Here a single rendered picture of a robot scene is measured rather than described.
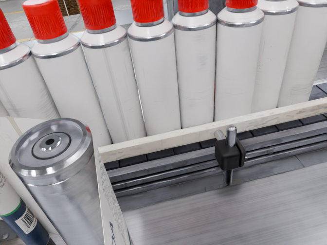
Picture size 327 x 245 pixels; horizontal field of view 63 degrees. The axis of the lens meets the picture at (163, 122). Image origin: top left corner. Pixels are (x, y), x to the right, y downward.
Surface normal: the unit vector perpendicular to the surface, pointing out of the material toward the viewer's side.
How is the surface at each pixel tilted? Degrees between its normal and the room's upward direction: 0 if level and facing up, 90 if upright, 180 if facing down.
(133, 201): 0
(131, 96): 90
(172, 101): 90
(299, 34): 90
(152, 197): 0
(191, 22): 42
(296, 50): 90
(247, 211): 0
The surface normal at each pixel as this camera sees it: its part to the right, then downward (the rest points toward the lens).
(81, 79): 0.80, 0.33
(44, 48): -0.15, -0.14
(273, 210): -0.10, -0.76
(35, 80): 0.92, 0.17
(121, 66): 0.62, 0.46
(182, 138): 0.21, 0.62
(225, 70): -0.66, 0.54
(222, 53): -0.83, 0.42
